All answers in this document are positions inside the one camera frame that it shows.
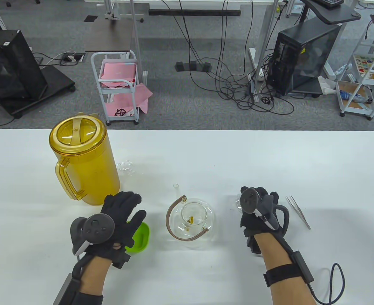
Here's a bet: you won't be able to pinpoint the person's left hand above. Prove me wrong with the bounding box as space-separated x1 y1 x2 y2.
88 192 147 270

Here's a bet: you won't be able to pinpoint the person's right hand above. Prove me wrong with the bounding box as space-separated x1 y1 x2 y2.
238 186 290 256

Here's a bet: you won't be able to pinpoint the glass lid with brown knob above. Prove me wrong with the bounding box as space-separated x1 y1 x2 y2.
231 194 248 212

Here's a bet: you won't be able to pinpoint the green plastic bowl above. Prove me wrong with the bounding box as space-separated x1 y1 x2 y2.
125 221 151 254

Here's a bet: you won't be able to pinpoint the metal tweezers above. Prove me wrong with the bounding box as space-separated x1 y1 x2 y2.
285 195 311 230

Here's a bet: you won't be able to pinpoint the clear glass infuser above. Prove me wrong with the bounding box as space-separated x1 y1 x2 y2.
181 202 206 227

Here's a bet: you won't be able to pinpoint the yellow plastic pitcher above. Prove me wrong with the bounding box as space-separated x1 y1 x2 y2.
49 113 120 206

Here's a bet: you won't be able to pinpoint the person's left forearm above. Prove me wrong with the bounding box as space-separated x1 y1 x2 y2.
53 256 114 305

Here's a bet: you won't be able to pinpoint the person's right forearm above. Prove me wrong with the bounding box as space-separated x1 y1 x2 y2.
255 235 317 305

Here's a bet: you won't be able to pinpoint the black right hand controller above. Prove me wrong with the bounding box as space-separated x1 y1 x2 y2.
240 187 290 235

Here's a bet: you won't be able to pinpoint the black hand controller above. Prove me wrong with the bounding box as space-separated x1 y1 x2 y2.
240 187 290 235
71 214 115 255

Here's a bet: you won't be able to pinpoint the black left hand controller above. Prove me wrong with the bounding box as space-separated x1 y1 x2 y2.
71 214 115 255

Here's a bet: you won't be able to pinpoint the clear plastic wrap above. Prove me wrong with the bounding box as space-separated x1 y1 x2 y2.
115 160 136 175

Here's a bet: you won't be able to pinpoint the white rolling cart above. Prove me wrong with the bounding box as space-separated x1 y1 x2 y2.
91 50 140 126

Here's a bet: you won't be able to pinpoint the pink plastic sheet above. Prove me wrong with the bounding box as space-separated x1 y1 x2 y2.
110 83 153 117

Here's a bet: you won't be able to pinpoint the pink paper stack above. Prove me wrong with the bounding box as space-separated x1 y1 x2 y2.
99 61 137 89

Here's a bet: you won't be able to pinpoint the black rolling platform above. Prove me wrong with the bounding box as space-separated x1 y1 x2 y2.
0 65 76 119

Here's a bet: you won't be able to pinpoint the floor socket box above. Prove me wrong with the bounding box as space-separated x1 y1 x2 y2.
60 52 86 65

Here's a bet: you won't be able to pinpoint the black power strip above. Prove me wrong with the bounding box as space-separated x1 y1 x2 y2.
175 61 213 73

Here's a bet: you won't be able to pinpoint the white plastic bags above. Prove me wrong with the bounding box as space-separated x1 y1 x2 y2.
317 76 337 95

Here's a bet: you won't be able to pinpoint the blue packet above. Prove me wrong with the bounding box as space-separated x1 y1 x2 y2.
339 90 373 104

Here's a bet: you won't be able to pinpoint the dark brown board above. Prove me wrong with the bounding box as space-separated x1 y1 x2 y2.
85 17 134 53

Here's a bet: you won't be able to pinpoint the brown cardboard sheet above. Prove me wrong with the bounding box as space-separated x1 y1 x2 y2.
337 81 374 110

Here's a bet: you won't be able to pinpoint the black computer tower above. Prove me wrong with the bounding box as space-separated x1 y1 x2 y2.
266 15 342 97

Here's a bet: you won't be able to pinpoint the colourful puzzle board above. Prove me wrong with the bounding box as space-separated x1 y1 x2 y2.
354 55 374 76

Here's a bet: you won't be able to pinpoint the black side desk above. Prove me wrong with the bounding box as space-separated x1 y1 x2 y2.
301 0 362 24

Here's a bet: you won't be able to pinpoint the black keyboard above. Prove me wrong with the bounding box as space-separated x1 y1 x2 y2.
314 0 345 9

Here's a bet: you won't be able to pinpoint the glass teapot with brown handle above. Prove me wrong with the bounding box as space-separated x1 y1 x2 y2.
166 184 217 250

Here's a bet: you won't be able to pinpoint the black wrist strap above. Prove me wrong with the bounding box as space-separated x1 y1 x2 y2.
263 264 302 287
74 292 104 305

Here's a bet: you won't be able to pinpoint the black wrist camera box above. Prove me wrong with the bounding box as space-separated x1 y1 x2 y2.
53 273 76 305
290 251 314 283

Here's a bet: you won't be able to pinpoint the grey glove cable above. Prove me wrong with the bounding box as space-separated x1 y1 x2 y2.
72 253 89 277

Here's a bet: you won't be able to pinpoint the black braided loop cord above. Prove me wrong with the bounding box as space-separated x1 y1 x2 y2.
308 263 346 305

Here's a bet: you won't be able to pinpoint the tangle of black cables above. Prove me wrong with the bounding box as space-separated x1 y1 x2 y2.
160 0 295 115

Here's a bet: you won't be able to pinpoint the white wire cart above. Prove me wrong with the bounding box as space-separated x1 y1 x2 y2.
336 43 374 120

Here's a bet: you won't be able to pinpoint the white desk frame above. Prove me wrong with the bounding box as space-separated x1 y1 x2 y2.
85 0 289 104

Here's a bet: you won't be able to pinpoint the black cable tray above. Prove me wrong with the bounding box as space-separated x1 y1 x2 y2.
148 9 241 17

